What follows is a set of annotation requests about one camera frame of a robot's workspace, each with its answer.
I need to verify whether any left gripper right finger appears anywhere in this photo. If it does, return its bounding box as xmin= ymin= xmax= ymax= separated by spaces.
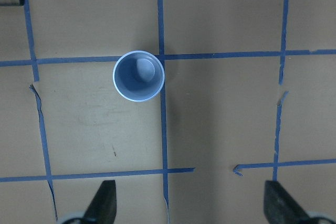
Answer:
xmin=263 ymin=180 xmax=311 ymax=224

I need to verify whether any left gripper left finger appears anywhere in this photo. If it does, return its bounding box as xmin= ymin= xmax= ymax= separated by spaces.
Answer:
xmin=83 ymin=180 xmax=117 ymax=224

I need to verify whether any light blue plastic cup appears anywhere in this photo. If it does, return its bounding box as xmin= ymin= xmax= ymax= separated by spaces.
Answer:
xmin=112 ymin=50 xmax=165 ymax=102

